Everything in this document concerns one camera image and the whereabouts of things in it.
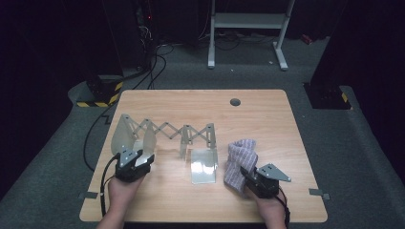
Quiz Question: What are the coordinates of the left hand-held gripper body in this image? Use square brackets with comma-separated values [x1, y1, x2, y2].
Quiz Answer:
[114, 145, 156, 183]

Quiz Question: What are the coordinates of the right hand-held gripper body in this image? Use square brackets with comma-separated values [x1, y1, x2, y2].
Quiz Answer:
[244, 162, 292, 200]

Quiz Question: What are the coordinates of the striped purple cloth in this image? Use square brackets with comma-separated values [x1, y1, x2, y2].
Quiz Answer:
[223, 138, 259, 196]

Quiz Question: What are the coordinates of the grey metal expandable book rack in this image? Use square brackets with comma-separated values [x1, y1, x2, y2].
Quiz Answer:
[110, 113, 220, 186]

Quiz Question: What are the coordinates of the person's right hand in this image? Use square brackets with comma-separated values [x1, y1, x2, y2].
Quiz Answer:
[252, 186, 288, 224]

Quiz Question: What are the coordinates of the person's left hand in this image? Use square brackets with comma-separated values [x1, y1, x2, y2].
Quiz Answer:
[106, 176, 145, 218]

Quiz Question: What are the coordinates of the black yellow striped stand base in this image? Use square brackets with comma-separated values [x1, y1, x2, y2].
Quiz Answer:
[75, 73, 125, 109]

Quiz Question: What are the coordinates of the black stand base yellow corner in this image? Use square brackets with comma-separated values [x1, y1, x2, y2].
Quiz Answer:
[303, 82, 353, 111]

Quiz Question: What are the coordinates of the dark equipment rack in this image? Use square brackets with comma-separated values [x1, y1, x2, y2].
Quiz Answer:
[101, 0, 160, 71]

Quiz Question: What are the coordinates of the white metal stand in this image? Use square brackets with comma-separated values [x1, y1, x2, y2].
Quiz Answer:
[206, 0, 296, 72]

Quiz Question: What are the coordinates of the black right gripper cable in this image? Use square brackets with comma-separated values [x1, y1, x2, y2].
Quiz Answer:
[274, 185, 291, 229]

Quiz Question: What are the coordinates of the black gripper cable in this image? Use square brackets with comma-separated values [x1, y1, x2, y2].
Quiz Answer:
[99, 156, 120, 218]
[274, 185, 291, 229]

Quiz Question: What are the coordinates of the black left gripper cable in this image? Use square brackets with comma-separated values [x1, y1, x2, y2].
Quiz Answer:
[99, 156, 120, 218]

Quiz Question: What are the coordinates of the black floor cable bundle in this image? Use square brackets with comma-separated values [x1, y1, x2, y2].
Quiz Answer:
[132, 42, 176, 91]

